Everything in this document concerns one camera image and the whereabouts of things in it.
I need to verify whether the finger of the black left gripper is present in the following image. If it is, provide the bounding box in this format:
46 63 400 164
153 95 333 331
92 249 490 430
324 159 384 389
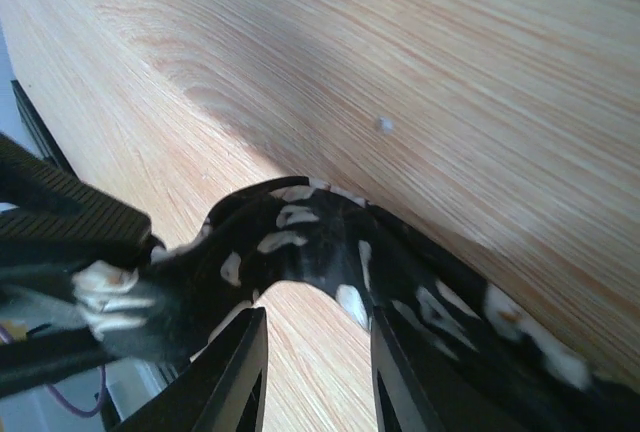
1 134 151 250
1 327 127 397

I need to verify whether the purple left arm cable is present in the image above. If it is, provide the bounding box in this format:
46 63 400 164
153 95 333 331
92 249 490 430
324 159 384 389
0 326 109 418

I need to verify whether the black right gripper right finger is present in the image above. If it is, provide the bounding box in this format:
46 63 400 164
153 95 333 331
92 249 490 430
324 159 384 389
371 307 450 431

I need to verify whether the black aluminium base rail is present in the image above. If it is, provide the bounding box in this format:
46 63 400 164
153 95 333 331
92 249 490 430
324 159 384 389
11 80 77 177

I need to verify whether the black white floral tie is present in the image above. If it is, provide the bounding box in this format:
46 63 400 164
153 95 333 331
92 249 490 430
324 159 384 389
72 176 639 431

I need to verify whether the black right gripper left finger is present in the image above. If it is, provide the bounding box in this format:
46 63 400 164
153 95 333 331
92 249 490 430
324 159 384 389
115 307 268 432

